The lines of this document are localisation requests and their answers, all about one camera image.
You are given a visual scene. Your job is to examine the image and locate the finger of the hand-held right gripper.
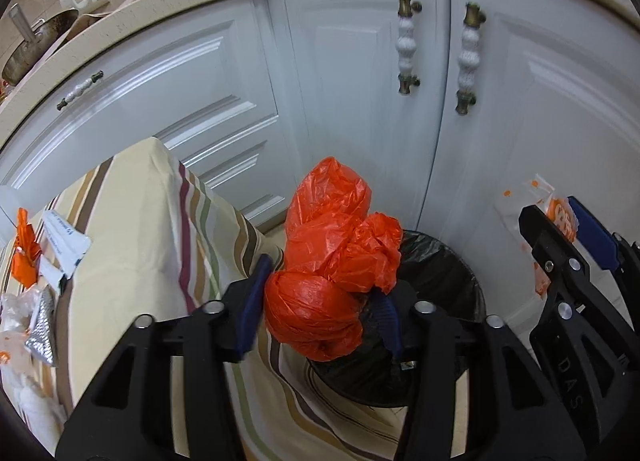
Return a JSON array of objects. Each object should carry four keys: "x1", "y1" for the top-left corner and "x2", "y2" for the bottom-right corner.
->
[
  {"x1": 518, "y1": 205, "x2": 593, "y2": 303},
  {"x1": 568, "y1": 196, "x2": 640, "y2": 302}
]

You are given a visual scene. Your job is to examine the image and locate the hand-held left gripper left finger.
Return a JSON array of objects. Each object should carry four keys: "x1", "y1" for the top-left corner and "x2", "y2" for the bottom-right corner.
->
[{"x1": 55, "y1": 253, "x2": 273, "y2": 461}]

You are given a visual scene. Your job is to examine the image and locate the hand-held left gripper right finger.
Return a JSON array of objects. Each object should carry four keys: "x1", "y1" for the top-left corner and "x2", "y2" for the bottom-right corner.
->
[{"x1": 367, "y1": 286, "x2": 587, "y2": 461}]

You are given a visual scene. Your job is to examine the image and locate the clear orange-printed plastic bag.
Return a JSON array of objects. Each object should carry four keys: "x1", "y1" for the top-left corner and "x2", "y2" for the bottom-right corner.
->
[{"x1": 495, "y1": 173, "x2": 581, "y2": 299}]

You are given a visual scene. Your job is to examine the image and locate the black trash bin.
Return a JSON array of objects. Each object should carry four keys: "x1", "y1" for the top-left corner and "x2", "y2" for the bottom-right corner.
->
[{"x1": 305, "y1": 230, "x2": 487, "y2": 409}]

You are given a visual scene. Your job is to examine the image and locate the orange plastic bag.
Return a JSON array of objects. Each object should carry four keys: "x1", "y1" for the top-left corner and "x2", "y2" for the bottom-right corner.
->
[{"x1": 264, "y1": 157, "x2": 404, "y2": 362}]

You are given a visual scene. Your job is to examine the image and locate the white printed packet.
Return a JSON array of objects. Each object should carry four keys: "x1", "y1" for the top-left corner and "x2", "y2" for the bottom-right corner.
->
[{"x1": 41, "y1": 211, "x2": 94, "y2": 276}]

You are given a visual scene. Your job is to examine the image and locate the orange wrapper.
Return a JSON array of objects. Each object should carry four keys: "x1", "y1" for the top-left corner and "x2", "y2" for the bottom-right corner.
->
[{"x1": 12, "y1": 207, "x2": 43, "y2": 287}]

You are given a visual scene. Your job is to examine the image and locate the large white cabinet door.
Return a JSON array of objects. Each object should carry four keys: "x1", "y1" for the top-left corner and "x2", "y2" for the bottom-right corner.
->
[{"x1": 430, "y1": 0, "x2": 640, "y2": 324}]

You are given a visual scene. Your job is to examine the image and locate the striped tablecloth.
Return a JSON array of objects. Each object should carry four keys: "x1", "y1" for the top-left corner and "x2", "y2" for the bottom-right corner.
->
[{"x1": 0, "y1": 137, "x2": 416, "y2": 461}]

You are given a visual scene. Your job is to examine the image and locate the small white packet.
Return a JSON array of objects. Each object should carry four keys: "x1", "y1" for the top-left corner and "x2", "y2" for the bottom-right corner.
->
[{"x1": 37, "y1": 260, "x2": 68, "y2": 293}]

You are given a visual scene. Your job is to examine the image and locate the silver foil wrapper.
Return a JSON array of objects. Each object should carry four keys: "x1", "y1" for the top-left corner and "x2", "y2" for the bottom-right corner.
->
[{"x1": 24, "y1": 288, "x2": 57, "y2": 367}]

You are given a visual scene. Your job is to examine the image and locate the narrow white cabinet door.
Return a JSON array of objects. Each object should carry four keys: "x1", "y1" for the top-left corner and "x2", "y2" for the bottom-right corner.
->
[{"x1": 267, "y1": 0, "x2": 452, "y2": 242}]

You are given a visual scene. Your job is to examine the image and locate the wide white cabinet door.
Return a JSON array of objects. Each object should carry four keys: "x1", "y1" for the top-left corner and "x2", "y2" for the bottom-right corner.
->
[{"x1": 0, "y1": 0, "x2": 290, "y2": 238}]

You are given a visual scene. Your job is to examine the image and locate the white tissue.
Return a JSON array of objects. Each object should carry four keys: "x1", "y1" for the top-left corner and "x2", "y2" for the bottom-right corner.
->
[{"x1": 10, "y1": 366, "x2": 68, "y2": 448}]

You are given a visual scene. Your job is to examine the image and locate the clear crumpled plastic bag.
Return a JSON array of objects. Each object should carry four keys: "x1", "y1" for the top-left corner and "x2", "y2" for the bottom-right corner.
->
[{"x1": 0, "y1": 291, "x2": 46, "y2": 377}]

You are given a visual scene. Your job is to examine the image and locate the metal wok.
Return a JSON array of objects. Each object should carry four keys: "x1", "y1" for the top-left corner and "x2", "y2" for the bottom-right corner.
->
[{"x1": 0, "y1": 3, "x2": 81, "y2": 86}]

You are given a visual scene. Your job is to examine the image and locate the vertical white brass door handle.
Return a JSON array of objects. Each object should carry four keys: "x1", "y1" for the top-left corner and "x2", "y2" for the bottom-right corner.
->
[
  {"x1": 454, "y1": 2, "x2": 487, "y2": 116},
  {"x1": 397, "y1": 0, "x2": 423, "y2": 94}
]

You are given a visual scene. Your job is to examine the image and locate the horizontal white brass door handle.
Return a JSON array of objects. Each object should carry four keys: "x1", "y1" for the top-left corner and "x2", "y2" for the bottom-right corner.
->
[{"x1": 56, "y1": 71, "x2": 105, "y2": 110}]

